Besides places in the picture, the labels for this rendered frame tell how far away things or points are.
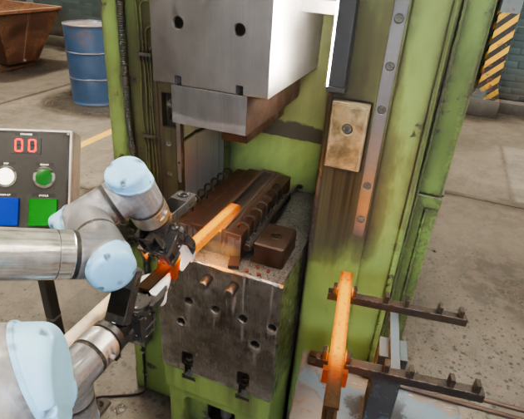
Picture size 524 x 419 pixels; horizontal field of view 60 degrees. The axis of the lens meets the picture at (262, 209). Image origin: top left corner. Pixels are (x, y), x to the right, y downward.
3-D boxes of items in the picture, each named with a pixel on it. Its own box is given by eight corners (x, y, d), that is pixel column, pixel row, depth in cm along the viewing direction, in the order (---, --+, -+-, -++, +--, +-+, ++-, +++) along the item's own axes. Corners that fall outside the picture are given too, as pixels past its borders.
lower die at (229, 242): (239, 258, 125) (241, 233, 120) (176, 241, 130) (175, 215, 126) (289, 196, 159) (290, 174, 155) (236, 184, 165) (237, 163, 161)
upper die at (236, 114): (245, 136, 107) (247, 96, 103) (172, 122, 113) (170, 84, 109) (299, 96, 142) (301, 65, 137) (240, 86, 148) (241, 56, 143)
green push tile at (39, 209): (55, 226, 122) (56, 198, 122) (27, 226, 121) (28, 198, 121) (58, 226, 124) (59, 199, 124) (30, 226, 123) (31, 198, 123)
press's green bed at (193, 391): (261, 490, 160) (269, 401, 137) (169, 450, 171) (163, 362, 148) (306, 375, 205) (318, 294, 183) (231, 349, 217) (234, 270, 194)
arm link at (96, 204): (51, 241, 72) (113, 204, 74) (41, 210, 80) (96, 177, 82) (79, 272, 77) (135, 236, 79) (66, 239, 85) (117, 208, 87)
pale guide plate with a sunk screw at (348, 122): (358, 172, 114) (369, 105, 105) (323, 165, 116) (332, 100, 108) (359, 170, 115) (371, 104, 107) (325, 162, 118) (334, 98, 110)
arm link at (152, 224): (137, 185, 91) (173, 194, 88) (145, 198, 94) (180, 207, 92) (119, 215, 87) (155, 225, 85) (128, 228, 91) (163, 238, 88)
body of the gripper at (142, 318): (129, 315, 99) (91, 352, 89) (126, 283, 95) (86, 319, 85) (159, 325, 96) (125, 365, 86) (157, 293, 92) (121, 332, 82)
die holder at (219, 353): (270, 403, 137) (283, 286, 115) (162, 362, 148) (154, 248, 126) (319, 294, 183) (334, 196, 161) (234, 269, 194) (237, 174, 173)
